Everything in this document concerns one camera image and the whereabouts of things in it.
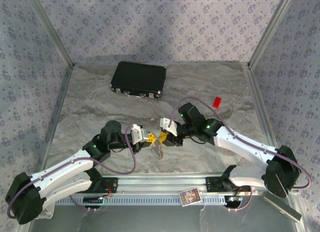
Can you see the small clear object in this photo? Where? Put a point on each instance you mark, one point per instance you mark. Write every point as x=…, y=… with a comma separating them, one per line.
x=158, y=152

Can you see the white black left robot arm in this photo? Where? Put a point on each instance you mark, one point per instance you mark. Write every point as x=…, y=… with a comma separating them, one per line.
x=62, y=172

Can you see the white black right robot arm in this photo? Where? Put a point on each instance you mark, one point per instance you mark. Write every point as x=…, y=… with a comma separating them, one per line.
x=237, y=149

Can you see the red toy brick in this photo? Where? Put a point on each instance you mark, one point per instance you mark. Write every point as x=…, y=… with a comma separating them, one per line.
x=217, y=102

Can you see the black ribbed metal-trimmed case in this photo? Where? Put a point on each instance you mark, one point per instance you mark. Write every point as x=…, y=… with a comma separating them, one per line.
x=138, y=77

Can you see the small circuit board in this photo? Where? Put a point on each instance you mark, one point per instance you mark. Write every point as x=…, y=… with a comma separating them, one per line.
x=92, y=199
x=234, y=199

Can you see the small printed card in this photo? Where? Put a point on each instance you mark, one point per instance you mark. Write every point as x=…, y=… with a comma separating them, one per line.
x=190, y=197

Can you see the grey metal bar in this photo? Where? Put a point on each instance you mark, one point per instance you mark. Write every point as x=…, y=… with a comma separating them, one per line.
x=280, y=207

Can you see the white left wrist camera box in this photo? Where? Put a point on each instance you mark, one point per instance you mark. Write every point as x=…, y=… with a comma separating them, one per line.
x=139, y=133

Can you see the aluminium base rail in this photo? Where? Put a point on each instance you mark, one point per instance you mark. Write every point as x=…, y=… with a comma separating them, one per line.
x=162, y=183

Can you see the aluminium table side rail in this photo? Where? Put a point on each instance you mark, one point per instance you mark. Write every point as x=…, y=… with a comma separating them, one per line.
x=260, y=104
x=57, y=117

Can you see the aluminium frame corner post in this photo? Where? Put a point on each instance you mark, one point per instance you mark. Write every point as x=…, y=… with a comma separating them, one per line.
x=50, y=30
x=271, y=30

